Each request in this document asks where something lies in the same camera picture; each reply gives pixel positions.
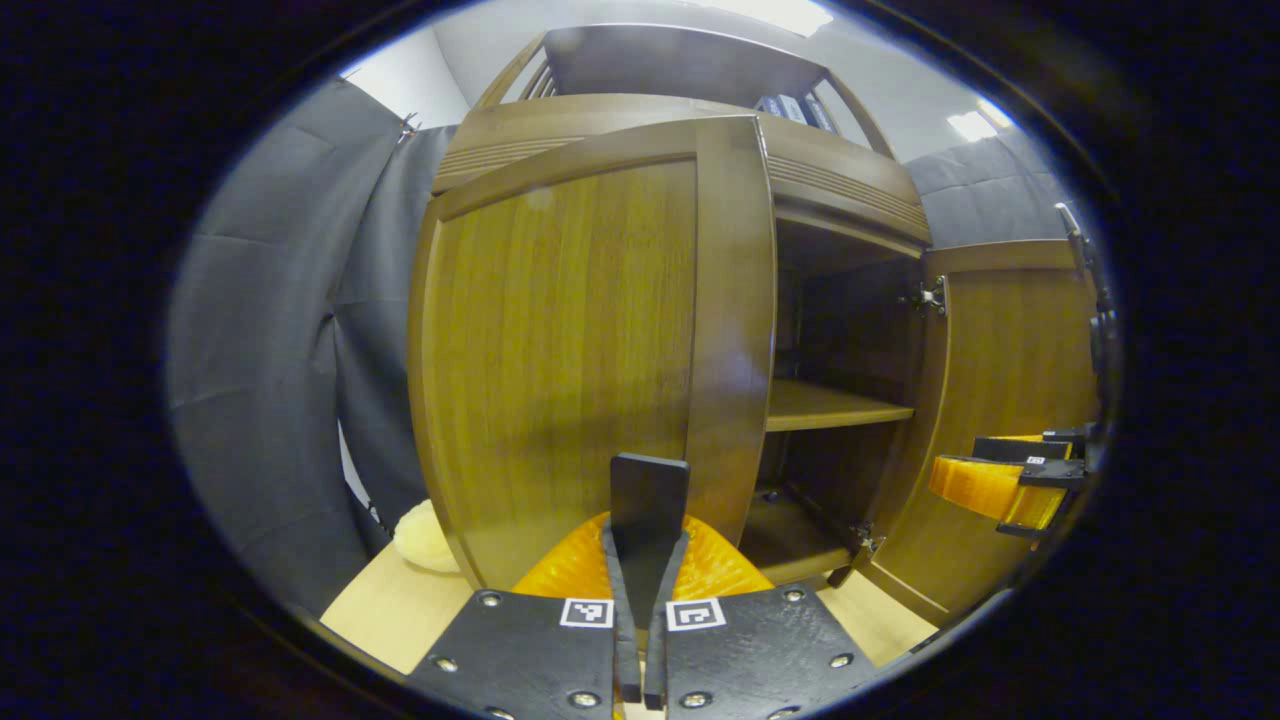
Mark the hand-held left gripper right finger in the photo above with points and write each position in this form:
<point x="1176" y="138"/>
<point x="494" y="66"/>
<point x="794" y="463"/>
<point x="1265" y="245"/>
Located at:
<point x="660" y="640"/>

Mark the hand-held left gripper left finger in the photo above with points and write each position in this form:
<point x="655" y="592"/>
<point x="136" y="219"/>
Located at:
<point x="622" y="620"/>

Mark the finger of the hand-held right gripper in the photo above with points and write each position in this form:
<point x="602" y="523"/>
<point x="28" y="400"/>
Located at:
<point x="1010" y="448"/>
<point x="980" y="485"/>

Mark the wooden shoe cabinet door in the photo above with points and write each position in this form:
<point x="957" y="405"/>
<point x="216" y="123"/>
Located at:
<point x="1000" y="350"/>
<point x="560" y="350"/>

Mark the wooden double-door shoe cabinet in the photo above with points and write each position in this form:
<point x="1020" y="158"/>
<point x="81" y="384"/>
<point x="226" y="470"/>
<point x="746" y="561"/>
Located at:
<point x="840" y="405"/>

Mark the metal door hinge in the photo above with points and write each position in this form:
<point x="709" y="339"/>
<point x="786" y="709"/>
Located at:
<point x="866" y="540"/>
<point x="930" y="297"/>

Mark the cream fluffy object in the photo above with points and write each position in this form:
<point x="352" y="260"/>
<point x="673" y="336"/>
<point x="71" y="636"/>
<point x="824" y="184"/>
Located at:
<point x="425" y="540"/>

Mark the ceiling light panel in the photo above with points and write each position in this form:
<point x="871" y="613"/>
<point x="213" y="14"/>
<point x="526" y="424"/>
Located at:
<point x="975" y="122"/>
<point x="770" y="14"/>

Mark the grey spine book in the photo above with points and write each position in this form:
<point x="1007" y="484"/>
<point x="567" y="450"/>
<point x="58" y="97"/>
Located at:
<point x="793" y="108"/>

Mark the black backdrop cloth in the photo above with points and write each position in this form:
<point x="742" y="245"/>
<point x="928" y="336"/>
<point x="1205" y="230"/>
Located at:
<point x="270" y="350"/>

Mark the metal cloth clip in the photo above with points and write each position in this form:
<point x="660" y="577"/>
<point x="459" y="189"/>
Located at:
<point x="409" y="127"/>

